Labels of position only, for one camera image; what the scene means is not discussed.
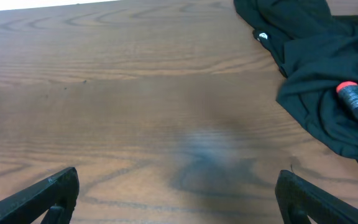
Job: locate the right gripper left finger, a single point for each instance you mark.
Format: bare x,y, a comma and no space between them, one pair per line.
55,197

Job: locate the black garment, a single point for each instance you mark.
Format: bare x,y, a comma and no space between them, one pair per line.
315,51

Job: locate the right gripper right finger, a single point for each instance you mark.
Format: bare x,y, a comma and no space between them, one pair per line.
300,201

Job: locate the grey red-trimmed garment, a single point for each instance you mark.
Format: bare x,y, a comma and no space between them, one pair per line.
348,93

